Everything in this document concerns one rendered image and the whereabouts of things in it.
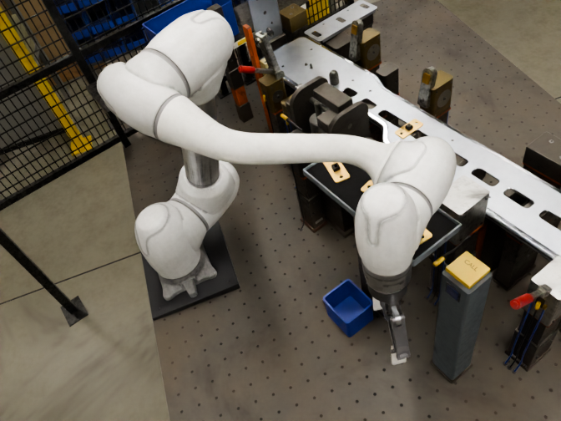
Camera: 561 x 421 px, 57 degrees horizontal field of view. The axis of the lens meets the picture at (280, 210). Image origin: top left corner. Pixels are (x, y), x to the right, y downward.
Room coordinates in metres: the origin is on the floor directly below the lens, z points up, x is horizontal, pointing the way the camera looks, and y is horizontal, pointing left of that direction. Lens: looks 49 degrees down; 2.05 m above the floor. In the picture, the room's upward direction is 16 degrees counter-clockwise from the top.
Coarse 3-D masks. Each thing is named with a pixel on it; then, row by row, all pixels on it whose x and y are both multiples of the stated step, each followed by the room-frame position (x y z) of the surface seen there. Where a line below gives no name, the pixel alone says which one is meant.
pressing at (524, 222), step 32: (288, 64) 1.57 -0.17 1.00; (320, 64) 1.52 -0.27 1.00; (352, 64) 1.46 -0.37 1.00; (384, 96) 1.26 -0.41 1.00; (384, 128) 1.11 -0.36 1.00; (448, 128) 1.05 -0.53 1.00; (480, 160) 0.89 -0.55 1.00; (544, 192) 0.74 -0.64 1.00; (512, 224) 0.67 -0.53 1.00; (544, 224) 0.65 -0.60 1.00; (544, 256) 0.57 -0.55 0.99
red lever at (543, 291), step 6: (540, 288) 0.46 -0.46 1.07; (546, 288) 0.46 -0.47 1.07; (528, 294) 0.44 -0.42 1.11; (534, 294) 0.44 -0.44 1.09; (540, 294) 0.45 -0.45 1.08; (546, 294) 0.45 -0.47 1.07; (516, 300) 0.42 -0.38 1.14; (522, 300) 0.42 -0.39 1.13; (528, 300) 0.42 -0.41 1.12; (516, 306) 0.41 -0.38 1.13; (522, 306) 0.41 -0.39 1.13
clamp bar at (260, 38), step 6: (270, 30) 1.45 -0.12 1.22; (258, 36) 1.44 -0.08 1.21; (264, 36) 1.43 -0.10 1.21; (270, 36) 1.46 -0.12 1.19; (258, 42) 1.43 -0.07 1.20; (264, 42) 1.43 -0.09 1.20; (264, 48) 1.44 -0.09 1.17; (270, 48) 1.43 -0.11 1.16; (264, 54) 1.45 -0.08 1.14; (270, 54) 1.43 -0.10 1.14; (270, 60) 1.43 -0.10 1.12; (276, 60) 1.44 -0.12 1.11; (270, 66) 1.44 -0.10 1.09; (276, 66) 1.44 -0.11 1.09
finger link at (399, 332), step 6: (402, 318) 0.44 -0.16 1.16; (396, 324) 0.43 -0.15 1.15; (402, 324) 0.43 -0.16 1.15; (396, 330) 0.43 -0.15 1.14; (402, 330) 0.43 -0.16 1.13; (396, 336) 0.42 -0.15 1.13; (402, 336) 0.42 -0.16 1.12; (396, 342) 0.41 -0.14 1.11; (402, 342) 0.41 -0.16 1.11; (396, 348) 0.41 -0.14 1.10; (402, 348) 0.41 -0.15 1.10; (408, 348) 0.40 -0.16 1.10; (408, 354) 0.40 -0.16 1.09
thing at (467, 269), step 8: (464, 256) 0.53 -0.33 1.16; (472, 256) 0.52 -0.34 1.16; (456, 264) 0.52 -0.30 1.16; (464, 264) 0.51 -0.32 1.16; (472, 264) 0.51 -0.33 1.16; (480, 264) 0.50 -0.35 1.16; (448, 272) 0.51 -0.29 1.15; (456, 272) 0.50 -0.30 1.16; (464, 272) 0.49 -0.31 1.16; (472, 272) 0.49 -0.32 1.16; (480, 272) 0.48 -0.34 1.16; (488, 272) 0.48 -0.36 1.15; (464, 280) 0.48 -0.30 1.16; (472, 280) 0.47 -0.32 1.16
